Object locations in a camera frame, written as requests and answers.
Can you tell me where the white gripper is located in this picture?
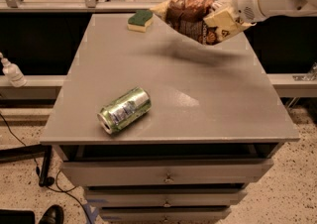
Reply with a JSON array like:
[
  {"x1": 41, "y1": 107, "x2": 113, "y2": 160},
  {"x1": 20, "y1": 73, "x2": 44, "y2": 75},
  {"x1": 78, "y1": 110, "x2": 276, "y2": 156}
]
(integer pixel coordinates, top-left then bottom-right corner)
[{"x1": 204, "y1": 0, "x2": 267, "y2": 35}]

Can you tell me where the brown chip bag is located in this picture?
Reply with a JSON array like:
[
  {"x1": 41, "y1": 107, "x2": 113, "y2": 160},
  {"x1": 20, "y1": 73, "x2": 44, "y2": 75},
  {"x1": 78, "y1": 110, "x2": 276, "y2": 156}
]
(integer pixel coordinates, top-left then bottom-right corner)
[{"x1": 151, "y1": 0, "x2": 251, "y2": 46}]

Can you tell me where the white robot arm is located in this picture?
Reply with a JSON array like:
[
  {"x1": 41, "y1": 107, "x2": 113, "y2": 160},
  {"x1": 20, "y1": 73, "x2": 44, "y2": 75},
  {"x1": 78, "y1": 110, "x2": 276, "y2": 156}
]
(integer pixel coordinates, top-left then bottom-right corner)
[{"x1": 204, "y1": 0, "x2": 317, "y2": 41}]

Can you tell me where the green yellow sponge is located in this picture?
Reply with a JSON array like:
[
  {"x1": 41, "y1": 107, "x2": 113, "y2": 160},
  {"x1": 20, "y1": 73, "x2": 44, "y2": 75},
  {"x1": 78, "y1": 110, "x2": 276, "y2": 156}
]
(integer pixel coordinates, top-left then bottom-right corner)
[{"x1": 128, "y1": 10, "x2": 153, "y2": 33}]

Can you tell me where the grey drawer cabinet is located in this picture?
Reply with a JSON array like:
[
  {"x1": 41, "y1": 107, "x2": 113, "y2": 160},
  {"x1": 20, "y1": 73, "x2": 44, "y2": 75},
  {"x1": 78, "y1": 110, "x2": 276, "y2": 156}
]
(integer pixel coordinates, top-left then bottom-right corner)
[{"x1": 39, "y1": 12, "x2": 301, "y2": 224}]

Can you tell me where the green soda can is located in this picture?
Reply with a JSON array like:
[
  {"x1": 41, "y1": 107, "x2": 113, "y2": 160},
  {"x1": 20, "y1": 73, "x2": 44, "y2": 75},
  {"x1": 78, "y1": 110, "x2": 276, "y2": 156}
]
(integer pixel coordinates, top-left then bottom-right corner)
[{"x1": 97, "y1": 87, "x2": 152, "y2": 134}]

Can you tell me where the top grey drawer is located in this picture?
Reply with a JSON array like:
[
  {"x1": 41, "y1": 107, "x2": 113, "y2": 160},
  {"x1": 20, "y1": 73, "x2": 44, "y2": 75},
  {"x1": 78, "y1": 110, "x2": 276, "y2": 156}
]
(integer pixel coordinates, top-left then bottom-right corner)
[{"x1": 61, "y1": 159, "x2": 273, "y2": 186}]

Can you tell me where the grey drawer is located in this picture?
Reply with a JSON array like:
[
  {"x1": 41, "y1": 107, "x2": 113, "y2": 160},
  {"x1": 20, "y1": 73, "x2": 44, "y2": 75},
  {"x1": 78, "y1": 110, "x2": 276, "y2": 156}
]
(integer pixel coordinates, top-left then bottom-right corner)
[
  {"x1": 99, "y1": 206, "x2": 231, "y2": 222},
  {"x1": 61, "y1": 159, "x2": 273, "y2": 186},
  {"x1": 85, "y1": 188, "x2": 247, "y2": 207}
]

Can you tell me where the middle grey drawer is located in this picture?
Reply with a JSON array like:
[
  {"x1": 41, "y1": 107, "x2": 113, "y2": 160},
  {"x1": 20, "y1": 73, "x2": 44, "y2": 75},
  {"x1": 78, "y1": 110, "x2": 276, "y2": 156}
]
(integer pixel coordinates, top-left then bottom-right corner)
[{"x1": 85, "y1": 188, "x2": 247, "y2": 207}]

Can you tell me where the bottom grey drawer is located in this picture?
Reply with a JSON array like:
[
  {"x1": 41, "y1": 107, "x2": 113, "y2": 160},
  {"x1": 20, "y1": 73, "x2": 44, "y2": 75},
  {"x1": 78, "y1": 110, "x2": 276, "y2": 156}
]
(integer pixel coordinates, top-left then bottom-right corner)
[{"x1": 99, "y1": 206, "x2": 231, "y2": 222}]

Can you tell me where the white spray bottle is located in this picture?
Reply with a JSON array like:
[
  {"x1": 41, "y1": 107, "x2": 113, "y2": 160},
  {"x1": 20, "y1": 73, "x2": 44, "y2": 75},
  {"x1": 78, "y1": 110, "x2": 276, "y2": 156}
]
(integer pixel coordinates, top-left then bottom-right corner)
[{"x1": 0, "y1": 53, "x2": 27, "y2": 87}]

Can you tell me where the black stand leg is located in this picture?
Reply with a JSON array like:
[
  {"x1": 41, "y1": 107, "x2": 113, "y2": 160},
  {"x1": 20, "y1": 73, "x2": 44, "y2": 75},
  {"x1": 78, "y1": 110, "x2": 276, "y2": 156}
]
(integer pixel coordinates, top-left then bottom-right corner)
[{"x1": 0, "y1": 144, "x2": 54, "y2": 187}]

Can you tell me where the black shoe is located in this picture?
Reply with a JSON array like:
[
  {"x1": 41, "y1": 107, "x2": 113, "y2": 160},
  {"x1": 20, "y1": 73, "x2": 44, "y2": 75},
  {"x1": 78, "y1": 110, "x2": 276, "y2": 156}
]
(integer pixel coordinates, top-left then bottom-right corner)
[{"x1": 39, "y1": 205, "x2": 64, "y2": 224}]

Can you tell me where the metal bracket on shelf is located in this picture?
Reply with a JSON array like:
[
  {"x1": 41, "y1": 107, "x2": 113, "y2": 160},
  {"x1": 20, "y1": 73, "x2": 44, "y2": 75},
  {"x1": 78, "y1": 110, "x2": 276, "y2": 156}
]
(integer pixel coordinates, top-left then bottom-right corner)
[{"x1": 293, "y1": 62, "x2": 317, "y2": 81}]

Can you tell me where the black cable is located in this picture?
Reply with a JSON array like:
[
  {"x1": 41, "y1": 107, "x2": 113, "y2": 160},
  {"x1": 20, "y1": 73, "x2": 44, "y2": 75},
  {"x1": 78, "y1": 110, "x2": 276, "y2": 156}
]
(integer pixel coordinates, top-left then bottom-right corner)
[{"x1": 0, "y1": 112, "x2": 93, "y2": 224}]

